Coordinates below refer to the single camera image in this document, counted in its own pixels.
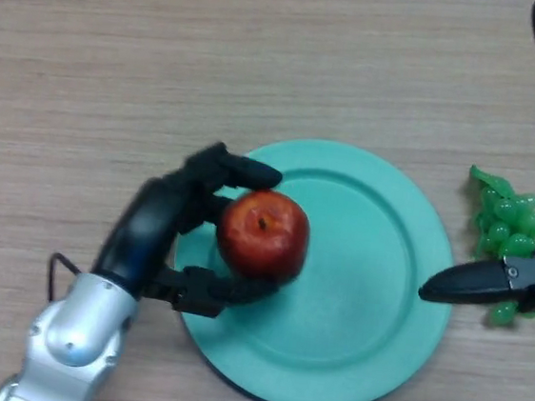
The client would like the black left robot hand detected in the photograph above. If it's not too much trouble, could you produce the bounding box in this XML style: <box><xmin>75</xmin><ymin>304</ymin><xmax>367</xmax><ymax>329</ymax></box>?
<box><xmin>86</xmin><ymin>129</ymin><xmax>296</xmax><ymax>326</ymax></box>

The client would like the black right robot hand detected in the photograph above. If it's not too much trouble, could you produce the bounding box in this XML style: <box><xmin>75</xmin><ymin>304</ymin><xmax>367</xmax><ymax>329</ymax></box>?
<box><xmin>416</xmin><ymin>0</ymin><xmax>535</xmax><ymax>319</ymax></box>

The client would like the red apple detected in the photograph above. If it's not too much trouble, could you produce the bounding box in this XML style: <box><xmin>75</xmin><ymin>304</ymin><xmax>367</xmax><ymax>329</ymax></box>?
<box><xmin>211</xmin><ymin>184</ymin><xmax>316</xmax><ymax>285</ymax></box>

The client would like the green round plate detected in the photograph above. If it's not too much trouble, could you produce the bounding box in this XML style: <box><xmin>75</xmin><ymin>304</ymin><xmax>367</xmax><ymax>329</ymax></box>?
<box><xmin>158</xmin><ymin>125</ymin><xmax>469</xmax><ymax>401</ymax></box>

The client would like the green grape bunch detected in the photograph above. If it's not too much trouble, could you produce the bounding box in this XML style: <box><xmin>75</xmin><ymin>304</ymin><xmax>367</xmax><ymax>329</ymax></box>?
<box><xmin>454</xmin><ymin>164</ymin><xmax>535</xmax><ymax>331</ymax></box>

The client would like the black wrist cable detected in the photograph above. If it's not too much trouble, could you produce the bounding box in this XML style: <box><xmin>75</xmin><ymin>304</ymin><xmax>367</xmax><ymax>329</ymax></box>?
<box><xmin>44</xmin><ymin>251</ymin><xmax>85</xmax><ymax>309</ymax></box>

